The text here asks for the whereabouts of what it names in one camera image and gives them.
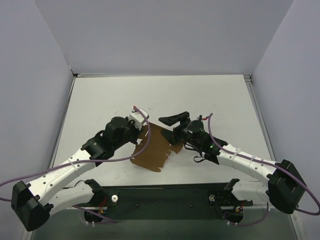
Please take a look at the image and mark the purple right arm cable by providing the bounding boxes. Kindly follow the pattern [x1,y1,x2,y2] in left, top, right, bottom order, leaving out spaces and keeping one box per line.
[206,113,320,215]

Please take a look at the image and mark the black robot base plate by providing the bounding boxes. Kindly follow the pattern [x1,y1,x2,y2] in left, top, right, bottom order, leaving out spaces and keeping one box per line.
[81,181,253,221]

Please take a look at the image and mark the aluminium table edge rail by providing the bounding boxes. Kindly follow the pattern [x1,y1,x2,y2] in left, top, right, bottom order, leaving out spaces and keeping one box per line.
[243,74,277,162]

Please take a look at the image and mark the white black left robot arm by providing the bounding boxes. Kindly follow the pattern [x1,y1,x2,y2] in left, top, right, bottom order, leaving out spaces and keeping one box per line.
[11,112,146,232]

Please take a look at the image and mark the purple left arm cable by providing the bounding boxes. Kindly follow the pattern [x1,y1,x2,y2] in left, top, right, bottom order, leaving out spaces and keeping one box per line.
[0,105,152,202]

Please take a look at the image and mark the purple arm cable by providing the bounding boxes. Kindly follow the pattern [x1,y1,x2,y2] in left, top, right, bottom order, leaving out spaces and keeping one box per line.
[206,113,320,215]
[0,105,152,202]

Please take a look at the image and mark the brown paper box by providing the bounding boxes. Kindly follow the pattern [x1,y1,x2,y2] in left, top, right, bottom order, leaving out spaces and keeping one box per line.
[130,123,183,173]

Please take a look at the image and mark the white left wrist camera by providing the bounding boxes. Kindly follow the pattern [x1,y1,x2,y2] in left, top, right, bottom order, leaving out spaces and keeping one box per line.
[128,108,150,130]

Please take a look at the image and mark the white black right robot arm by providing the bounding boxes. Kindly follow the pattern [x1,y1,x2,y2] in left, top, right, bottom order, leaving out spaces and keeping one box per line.
[158,111,305,214]

